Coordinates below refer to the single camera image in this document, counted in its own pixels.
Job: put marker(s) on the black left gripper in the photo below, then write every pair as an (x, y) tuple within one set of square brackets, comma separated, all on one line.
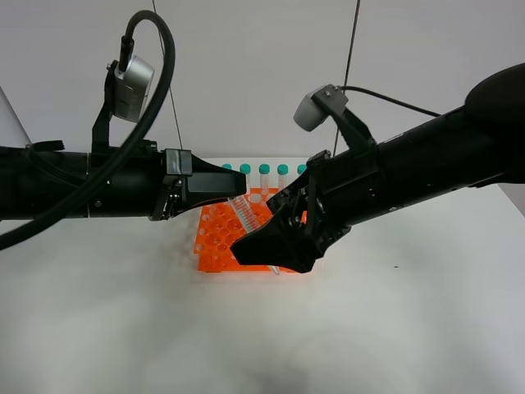
[(205, 184)]

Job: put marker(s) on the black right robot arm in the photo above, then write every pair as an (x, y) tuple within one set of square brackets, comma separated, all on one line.
[(476, 145)]

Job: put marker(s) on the green-capped test tube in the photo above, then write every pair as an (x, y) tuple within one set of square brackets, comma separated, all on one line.
[(244, 213)]

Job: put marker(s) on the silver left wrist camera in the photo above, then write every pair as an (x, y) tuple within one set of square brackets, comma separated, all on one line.
[(128, 83)]

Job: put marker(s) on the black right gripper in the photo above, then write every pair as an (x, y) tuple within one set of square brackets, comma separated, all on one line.
[(319, 207)]

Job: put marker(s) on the orange test tube rack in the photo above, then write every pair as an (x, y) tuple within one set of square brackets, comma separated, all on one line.
[(218, 228)]

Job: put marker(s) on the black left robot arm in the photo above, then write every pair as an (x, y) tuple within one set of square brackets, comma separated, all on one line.
[(154, 184)]

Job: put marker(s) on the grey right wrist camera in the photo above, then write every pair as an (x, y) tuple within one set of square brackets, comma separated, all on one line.
[(318, 105)]

